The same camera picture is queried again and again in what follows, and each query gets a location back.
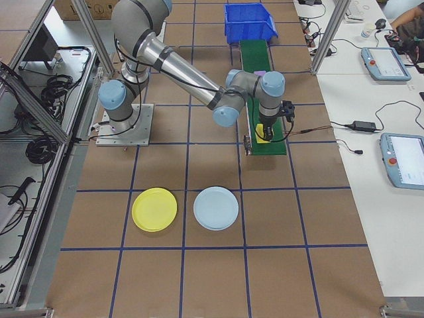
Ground person forearm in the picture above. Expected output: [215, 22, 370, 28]
[390, 7, 424, 29]

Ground light blue round plate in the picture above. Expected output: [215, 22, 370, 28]
[192, 185, 240, 232]

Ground yellow round plate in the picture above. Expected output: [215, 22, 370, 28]
[131, 187, 178, 233]

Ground green conveyor belt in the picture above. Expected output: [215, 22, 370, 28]
[238, 39, 288, 158]

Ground blue plastic storage bin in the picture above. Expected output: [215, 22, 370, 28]
[223, 3, 280, 46]

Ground black power adapter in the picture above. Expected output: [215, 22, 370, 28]
[353, 120, 378, 133]

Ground light blue teach pendant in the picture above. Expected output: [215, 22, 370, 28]
[360, 46, 413, 82]
[379, 132, 424, 191]

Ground white keyboard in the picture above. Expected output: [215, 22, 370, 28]
[344, 1, 366, 23]

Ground black electronics box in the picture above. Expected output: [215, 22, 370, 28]
[385, 30, 404, 48]

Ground person dark clothes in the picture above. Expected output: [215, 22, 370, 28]
[396, 25, 424, 66]

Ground brown cardboard box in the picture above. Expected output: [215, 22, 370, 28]
[54, 0, 117, 22]

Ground black control box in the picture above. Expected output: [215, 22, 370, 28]
[20, 23, 61, 71]

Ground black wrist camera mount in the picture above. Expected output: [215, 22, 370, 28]
[280, 100, 297, 123]

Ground thin red wire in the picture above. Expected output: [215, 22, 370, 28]
[286, 126, 333, 135]

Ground black adapter cable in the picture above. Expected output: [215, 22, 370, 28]
[330, 100, 424, 131]

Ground black cable with plug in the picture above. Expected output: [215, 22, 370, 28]
[335, 138, 364, 156]

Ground aluminium extrusion post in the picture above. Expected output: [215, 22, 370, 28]
[309, 0, 352, 76]

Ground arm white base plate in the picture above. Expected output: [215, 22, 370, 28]
[95, 103, 155, 148]

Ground black cable coil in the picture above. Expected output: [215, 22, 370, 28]
[25, 134, 60, 166]
[40, 73, 84, 112]

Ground aluminium frame bar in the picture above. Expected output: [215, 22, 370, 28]
[380, 303, 424, 318]
[0, 306, 54, 318]

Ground V-shaped metal bar frame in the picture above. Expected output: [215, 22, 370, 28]
[0, 0, 115, 309]

